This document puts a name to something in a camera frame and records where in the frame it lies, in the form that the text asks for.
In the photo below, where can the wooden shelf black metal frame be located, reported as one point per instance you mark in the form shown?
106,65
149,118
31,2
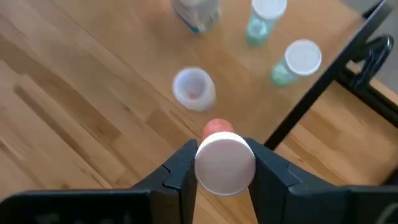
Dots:
236,71

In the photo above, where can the black metal rail frame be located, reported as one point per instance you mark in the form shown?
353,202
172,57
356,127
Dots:
373,102

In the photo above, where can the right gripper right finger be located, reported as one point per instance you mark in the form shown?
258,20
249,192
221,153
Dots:
280,193

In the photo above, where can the white labelled medicine bottle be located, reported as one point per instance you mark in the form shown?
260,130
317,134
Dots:
196,14

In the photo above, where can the teal vial white cap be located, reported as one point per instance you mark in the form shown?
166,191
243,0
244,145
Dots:
264,18
300,59

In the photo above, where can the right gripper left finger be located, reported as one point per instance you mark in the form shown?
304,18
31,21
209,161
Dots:
174,186

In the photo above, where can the clear vial white cap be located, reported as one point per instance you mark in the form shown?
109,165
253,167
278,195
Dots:
194,88

